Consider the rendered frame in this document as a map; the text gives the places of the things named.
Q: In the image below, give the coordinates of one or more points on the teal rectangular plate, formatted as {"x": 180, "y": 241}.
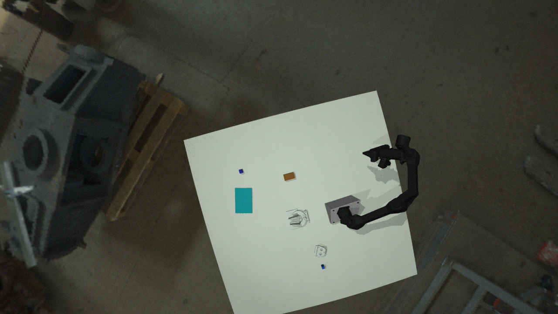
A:
{"x": 243, "y": 200}

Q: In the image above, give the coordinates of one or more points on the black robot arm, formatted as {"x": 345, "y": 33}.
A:
{"x": 403, "y": 153}

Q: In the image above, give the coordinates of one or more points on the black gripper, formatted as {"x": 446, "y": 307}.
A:
{"x": 381, "y": 151}

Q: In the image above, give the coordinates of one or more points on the brown rectangular block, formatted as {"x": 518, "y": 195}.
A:
{"x": 289, "y": 176}

